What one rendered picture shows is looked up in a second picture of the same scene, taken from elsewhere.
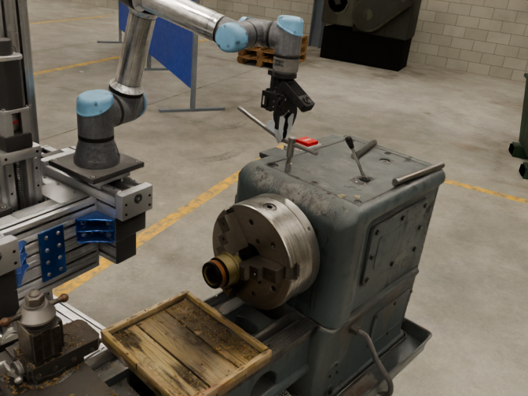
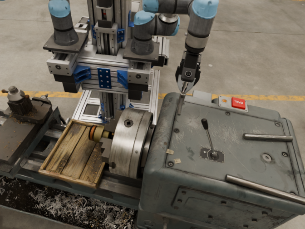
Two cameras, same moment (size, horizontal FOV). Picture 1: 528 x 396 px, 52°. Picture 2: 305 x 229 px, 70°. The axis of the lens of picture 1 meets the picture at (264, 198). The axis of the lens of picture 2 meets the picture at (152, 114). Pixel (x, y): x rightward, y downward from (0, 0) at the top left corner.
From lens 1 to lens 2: 1.21 m
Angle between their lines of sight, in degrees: 49
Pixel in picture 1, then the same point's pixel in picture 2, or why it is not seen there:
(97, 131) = (136, 33)
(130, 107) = (162, 27)
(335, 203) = (157, 152)
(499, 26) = not seen: outside the picture
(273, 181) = (164, 111)
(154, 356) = (70, 143)
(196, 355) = (78, 157)
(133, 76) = not seen: hidden behind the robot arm
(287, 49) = (191, 26)
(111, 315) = not seen: hidden behind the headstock
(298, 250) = (118, 157)
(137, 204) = (137, 78)
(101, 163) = (135, 51)
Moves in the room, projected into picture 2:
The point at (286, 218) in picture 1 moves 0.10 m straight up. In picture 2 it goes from (127, 136) to (127, 120)
